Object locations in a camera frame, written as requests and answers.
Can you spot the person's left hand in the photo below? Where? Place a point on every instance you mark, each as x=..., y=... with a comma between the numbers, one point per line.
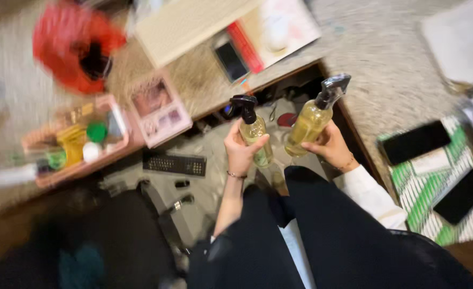
x=238, y=154

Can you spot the person's right hand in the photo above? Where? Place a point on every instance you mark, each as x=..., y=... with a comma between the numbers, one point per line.
x=334, y=150

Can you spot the small yellow liquid spray bottle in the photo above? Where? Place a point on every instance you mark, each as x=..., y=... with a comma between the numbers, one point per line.
x=253, y=130

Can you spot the large yellow liquid spray bottle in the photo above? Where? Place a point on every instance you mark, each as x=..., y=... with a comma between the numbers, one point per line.
x=310, y=120

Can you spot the red round object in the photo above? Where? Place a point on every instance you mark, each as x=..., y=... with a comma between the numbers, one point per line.
x=287, y=119

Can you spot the black keyboard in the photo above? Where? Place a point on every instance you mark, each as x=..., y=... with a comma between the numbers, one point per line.
x=175, y=164

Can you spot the large black smartphone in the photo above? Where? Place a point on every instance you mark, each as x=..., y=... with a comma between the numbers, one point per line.
x=415, y=142

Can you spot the person's black trousers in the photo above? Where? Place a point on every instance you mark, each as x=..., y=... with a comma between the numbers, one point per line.
x=320, y=241

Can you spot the pink picture box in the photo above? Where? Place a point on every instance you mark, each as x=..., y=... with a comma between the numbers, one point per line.
x=158, y=108

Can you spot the black smartphone with clear case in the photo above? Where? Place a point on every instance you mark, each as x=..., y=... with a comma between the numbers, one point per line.
x=231, y=61

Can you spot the green white striped cloth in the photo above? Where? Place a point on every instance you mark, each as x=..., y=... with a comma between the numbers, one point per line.
x=431, y=180

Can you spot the red-edged printed paper pad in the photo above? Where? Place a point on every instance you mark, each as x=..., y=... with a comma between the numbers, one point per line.
x=274, y=32

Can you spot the white keyboard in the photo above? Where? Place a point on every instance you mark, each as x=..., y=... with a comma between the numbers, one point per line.
x=184, y=26

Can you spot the pink storage basket with items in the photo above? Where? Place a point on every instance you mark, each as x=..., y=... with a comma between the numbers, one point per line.
x=76, y=140

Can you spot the white paper sheet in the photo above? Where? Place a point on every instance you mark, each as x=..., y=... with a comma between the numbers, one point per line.
x=459, y=40

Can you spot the black office chair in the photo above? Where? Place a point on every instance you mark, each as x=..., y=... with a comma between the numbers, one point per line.
x=80, y=241

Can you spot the red bag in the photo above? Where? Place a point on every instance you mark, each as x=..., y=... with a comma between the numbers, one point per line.
x=74, y=46

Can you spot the white tube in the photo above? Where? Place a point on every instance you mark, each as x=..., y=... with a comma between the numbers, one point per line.
x=7, y=176

